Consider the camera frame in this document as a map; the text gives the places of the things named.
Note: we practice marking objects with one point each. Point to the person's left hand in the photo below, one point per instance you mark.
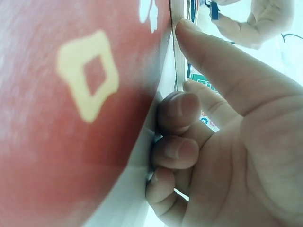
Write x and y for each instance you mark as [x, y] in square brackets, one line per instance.
[262, 21]

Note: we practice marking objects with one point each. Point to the black wrist band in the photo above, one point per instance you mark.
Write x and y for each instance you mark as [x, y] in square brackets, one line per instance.
[214, 10]

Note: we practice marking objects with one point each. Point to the person's right hand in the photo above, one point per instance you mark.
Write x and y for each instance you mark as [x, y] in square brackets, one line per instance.
[248, 153]

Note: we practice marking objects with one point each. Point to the person's right thumb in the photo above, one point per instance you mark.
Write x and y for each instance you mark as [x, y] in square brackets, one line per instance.
[213, 59]

